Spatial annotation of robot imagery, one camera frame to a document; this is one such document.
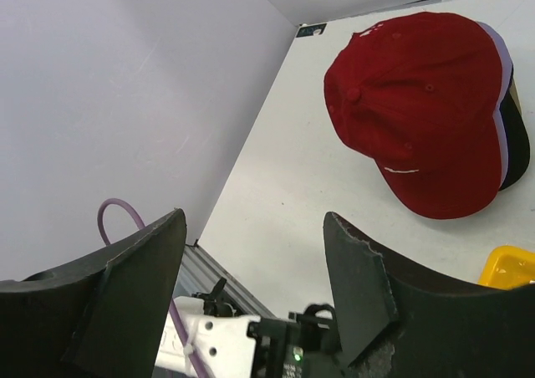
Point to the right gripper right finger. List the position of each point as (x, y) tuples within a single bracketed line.
[(398, 318)]

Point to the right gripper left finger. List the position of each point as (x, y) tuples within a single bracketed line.
[(101, 315)]

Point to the black baseball cap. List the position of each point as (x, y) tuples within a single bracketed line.
[(517, 149)]

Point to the red baseball cap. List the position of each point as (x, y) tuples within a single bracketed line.
[(419, 95)]

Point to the beige baseball cap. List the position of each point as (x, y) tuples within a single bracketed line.
[(514, 95)]

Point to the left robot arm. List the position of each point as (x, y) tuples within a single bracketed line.
[(213, 335)]

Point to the yellow plastic tray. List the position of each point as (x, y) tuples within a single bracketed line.
[(508, 267)]

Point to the aluminium frame rail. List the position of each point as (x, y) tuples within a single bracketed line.
[(200, 273)]

